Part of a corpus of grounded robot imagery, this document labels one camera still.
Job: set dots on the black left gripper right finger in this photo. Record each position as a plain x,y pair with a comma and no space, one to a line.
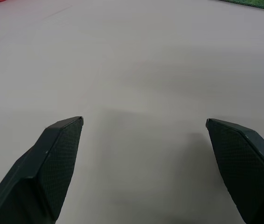
244,163

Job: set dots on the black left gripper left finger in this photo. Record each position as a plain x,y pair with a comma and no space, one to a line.
41,170

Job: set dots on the green mat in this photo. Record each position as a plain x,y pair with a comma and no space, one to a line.
260,3

